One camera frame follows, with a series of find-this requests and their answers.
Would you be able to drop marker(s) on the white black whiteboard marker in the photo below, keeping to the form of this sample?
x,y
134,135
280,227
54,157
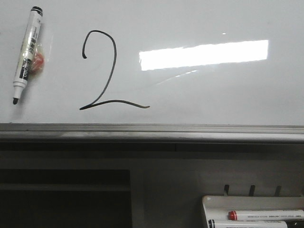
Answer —
x,y
27,52

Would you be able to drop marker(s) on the white whiteboard panel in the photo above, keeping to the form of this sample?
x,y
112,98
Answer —
x,y
156,61

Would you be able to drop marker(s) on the left black tray hook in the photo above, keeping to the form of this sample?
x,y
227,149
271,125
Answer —
x,y
226,189

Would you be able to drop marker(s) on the black tray hook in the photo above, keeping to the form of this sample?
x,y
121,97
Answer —
x,y
252,190
278,191
226,189

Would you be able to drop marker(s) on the white plastic marker tray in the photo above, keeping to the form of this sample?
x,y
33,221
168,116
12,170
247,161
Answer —
x,y
217,207

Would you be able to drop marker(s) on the white marker black cap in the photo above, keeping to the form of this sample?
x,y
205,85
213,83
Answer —
x,y
215,223

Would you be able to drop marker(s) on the middle black tray hook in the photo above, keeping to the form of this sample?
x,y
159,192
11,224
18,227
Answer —
x,y
252,190

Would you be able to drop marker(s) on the grey aluminium marker ledge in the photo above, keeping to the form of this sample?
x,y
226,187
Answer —
x,y
151,133

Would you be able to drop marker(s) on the right black tray hook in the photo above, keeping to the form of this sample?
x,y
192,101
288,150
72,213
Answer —
x,y
278,191

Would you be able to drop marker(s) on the white marker red cap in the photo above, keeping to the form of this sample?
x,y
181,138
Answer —
x,y
294,214

